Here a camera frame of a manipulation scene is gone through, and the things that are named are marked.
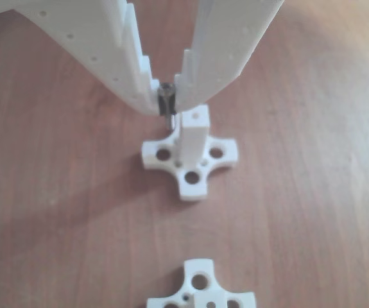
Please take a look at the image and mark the small silver metal screw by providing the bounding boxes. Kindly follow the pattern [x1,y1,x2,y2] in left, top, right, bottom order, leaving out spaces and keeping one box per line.
[158,81,177,131]

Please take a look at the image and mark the white cross-base post stand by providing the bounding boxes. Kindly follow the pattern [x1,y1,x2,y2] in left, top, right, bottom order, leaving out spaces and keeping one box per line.
[141,105,240,202]
[146,259,257,308]

